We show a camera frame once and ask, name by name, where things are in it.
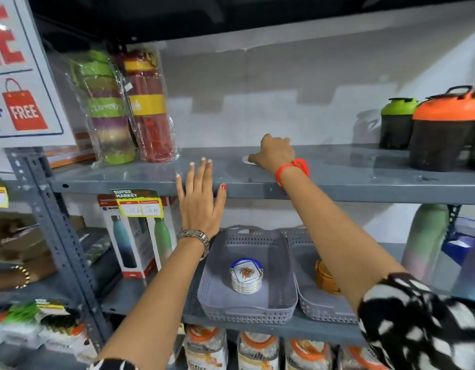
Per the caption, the person's left forearm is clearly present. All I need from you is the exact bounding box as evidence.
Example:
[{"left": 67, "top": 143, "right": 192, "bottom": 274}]
[{"left": 94, "top": 234, "right": 208, "bottom": 370}]

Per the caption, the person's left hand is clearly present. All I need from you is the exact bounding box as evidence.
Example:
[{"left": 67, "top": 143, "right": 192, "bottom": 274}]
[{"left": 176, "top": 158, "right": 227, "bottom": 239}]

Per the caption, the white red bottle box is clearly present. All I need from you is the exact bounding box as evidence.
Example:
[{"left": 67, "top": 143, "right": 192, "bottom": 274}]
[
  {"left": 145, "top": 196, "right": 185, "bottom": 272},
  {"left": 97, "top": 194, "right": 158, "bottom": 280}
]

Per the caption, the red yellow wrapped bottle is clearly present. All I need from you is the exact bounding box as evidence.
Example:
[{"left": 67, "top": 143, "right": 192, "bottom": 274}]
[{"left": 113, "top": 44, "right": 180, "bottom": 164}]

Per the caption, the grey plastic basket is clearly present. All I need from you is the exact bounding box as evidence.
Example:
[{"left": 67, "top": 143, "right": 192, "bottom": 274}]
[
  {"left": 285, "top": 226, "right": 360, "bottom": 325},
  {"left": 197, "top": 226, "right": 299, "bottom": 325}
]

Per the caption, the orange flat box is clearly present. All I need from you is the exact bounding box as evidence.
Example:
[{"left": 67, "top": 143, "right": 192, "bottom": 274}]
[{"left": 44, "top": 132, "right": 98, "bottom": 169}]

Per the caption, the orange lid shaker bottle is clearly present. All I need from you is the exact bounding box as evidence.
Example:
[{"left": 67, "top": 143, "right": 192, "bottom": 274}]
[{"left": 409, "top": 85, "right": 475, "bottom": 173}]

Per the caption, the blue box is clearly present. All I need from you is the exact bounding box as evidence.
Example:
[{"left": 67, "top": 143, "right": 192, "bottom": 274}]
[{"left": 441, "top": 216, "right": 475, "bottom": 266}]

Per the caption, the gold bead bracelet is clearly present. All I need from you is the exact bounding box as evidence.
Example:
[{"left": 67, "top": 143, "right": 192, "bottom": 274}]
[{"left": 11, "top": 265, "right": 31, "bottom": 290}]

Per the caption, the black white patterned sleeve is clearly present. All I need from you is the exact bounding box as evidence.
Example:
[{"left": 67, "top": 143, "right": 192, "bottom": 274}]
[{"left": 357, "top": 272, "right": 475, "bottom": 370}]

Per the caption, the person's right forearm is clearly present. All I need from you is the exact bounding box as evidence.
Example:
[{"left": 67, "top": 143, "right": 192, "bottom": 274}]
[{"left": 278, "top": 165, "right": 408, "bottom": 313}]

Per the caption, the grey metal shelf rack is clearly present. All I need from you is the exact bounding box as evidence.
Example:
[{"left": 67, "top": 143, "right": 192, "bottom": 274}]
[{"left": 4, "top": 0, "right": 475, "bottom": 370}]

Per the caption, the pile of packaged goods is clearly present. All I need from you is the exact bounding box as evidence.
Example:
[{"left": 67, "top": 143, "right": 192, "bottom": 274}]
[{"left": 0, "top": 300, "right": 97, "bottom": 364}]

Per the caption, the orange lid clear jar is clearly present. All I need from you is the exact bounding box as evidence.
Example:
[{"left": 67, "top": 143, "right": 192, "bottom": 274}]
[
  {"left": 284, "top": 338, "right": 335, "bottom": 370},
  {"left": 337, "top": 344, "right": 389, "bottom": 370},
  {"left": 237, "top": 331, "right": 281, "bottom": 370},
  {"left": 183, "top": 324, "right": 229, "bottom": 370}
]

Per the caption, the white promotional sign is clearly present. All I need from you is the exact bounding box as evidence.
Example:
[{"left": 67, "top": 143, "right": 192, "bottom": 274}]
[{"left": 0, "top": 0, "right": 77, "bottom": 149}]

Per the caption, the white blue coaster set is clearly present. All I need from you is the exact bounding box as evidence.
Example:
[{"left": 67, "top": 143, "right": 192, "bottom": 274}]
[{"left": 229, "top": 257, "right": 263, "bottom": 295}]

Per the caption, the person's right hand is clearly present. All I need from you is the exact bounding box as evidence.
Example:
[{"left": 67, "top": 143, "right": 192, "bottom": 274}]
[{"left": 248, "top": 134, "right": 297, "bottom": 177}]

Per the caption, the yellow green price label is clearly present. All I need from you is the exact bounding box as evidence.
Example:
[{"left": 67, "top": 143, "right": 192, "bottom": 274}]
[{"left": 110, "top": 188, "right": 164, "bottom": 219}]

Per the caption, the silver wristwatch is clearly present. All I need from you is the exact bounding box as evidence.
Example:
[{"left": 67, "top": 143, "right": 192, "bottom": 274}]
[{"left": 177, "top": 228, "right": 211, "bottom": 261}]

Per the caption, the green purple wrapped bottle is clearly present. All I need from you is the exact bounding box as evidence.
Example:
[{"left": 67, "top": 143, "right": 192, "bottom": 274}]
[{"left": 69, "top": 49, "right": 137, "bottom": 167}]

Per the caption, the red thread bracelet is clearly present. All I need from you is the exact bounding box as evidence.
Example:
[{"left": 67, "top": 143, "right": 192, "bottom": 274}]
[{"left": 275, "top": 158, "right": 312, "bottom": 188}]

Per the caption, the gold coaster set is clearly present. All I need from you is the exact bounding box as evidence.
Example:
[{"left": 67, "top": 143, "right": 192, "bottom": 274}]
[{"left": 314, "top": 260, "right": 342, "bottom": 296}]

